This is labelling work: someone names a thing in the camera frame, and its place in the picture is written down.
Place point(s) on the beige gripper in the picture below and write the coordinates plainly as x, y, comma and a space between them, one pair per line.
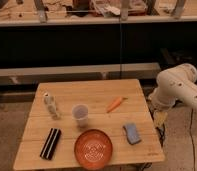
159, 118

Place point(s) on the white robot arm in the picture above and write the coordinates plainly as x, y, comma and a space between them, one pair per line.
176, 83

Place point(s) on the clear plastic bottle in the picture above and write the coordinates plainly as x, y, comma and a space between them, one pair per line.
50, 104

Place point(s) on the blue sponge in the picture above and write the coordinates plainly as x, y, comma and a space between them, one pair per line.
132, 133

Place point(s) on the orange carrot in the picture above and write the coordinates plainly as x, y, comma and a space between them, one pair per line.
115, 104

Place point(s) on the orange plate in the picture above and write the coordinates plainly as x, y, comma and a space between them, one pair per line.
93, 149

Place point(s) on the clear plastic cup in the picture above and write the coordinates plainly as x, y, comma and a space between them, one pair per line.
80, 114

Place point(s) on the black striped box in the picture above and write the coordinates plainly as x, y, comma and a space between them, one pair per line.
50, 144

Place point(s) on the long background workbench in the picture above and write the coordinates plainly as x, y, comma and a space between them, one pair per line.
13, 14

